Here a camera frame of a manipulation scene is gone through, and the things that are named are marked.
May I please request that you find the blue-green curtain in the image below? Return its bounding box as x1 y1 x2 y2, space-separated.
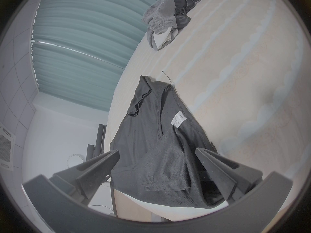
32 41 127 112
34 0 175 68

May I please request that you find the pile of clothes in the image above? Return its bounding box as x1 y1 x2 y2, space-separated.
142 0 240 51

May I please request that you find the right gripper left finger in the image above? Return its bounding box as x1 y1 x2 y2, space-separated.
50 150 121 201

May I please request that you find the black T-shirt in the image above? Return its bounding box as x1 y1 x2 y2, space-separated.
109 71 230 209

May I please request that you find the black chest of drawers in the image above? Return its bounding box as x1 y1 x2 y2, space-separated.
86 124 107 160

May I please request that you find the white ceiling air conditioner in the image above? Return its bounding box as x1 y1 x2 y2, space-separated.
0 126 16 170

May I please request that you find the bed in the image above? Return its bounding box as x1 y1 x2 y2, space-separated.
107 0 310 224

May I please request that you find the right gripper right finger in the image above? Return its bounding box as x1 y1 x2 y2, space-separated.
196 148 263 202

